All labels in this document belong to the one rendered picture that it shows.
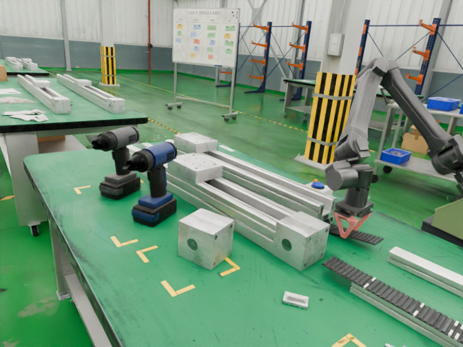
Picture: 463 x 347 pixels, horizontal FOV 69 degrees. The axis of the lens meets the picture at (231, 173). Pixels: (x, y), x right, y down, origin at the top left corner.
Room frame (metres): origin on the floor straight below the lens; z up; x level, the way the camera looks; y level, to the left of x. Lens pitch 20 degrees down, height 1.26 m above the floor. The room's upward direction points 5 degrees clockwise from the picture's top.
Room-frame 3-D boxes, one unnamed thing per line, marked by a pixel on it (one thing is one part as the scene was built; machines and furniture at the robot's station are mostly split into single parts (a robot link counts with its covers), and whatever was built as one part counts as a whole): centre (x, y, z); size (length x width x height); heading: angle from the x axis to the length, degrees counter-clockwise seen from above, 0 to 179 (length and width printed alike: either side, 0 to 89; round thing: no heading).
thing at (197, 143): (1.37, 0.16, 0.87); 0.16 x 0.11 x 0.07; 44
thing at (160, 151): (0.85, 0.23, 0.89); 0.20 x 0.08 x 0.22; 156
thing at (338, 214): (0.83, -0.33, 0.84); 0.07 x 0.07 x 0.09; 44
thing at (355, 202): (0.84, -0.34, 0.91); 0.10 x 0.07 x 0.07; 134
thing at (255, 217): (1.05, 0.12, 0.82); 0.80 x 0.10 x 0.09; 44
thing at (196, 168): (1.05, 0.12, 0.87); 0.16 x 0.11 x 0.07; 44
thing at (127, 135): (1.00, 0.38, 0.89); 0.20 x 0.08 x 0.22; 157
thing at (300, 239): (0.74, -0.19, 0.83); 0.12 x 0.09 x 0.10; 134
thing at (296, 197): (1.19, -0.01, 0.82); 0.80 x 0.10 x 0.09; 44
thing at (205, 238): (0.72, 0.04, 0.83); 0.11 x 0.10 x 0.10; 149
